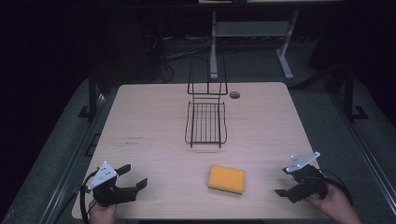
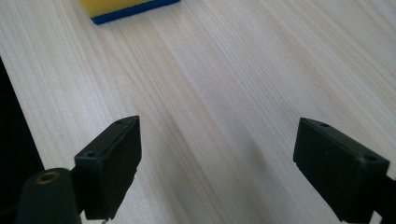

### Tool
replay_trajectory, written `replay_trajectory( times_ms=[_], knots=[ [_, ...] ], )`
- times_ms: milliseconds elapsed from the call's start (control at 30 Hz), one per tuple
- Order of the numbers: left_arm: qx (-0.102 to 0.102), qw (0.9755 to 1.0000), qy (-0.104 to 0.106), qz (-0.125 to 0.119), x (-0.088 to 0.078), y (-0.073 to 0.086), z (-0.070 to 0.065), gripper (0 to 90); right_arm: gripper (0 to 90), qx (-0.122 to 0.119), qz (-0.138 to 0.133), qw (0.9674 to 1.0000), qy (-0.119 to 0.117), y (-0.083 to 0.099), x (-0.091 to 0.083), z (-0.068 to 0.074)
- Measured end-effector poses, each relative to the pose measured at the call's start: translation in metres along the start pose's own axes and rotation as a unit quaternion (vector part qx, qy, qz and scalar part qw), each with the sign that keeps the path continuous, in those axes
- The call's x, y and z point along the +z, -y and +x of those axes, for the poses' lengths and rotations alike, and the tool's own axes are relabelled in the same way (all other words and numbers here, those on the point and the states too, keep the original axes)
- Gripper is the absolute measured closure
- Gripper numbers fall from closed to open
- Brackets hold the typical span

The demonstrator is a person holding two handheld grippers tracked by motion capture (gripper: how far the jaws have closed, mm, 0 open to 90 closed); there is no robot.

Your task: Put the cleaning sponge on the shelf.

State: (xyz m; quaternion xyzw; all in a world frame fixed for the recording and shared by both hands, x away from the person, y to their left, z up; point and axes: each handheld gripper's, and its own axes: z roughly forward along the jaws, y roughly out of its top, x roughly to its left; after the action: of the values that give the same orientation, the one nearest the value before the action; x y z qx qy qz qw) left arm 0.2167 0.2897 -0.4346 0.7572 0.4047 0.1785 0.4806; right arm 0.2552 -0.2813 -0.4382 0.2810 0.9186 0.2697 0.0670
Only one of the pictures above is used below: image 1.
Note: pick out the grey metal desk frame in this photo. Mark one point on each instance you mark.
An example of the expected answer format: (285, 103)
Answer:
(249, 28)

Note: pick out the grey metal floor rail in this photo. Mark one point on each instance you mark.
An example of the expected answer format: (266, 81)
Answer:
(367, 155)
(71, 165)

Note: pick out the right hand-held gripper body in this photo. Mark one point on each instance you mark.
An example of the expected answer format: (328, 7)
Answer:
(308, 182)

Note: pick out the black metal stand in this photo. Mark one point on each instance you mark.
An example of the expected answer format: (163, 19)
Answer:
(349, 93)
(92, 93)

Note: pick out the person's right hand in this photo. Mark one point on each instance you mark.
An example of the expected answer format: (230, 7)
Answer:
(334, 200)

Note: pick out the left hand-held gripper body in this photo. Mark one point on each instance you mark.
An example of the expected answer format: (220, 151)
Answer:
(104, 175)

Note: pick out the person's left hand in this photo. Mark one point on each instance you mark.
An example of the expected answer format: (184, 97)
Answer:
(102, 215)

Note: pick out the yellow sponge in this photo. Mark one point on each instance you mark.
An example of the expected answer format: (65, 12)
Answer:
(226, 179)

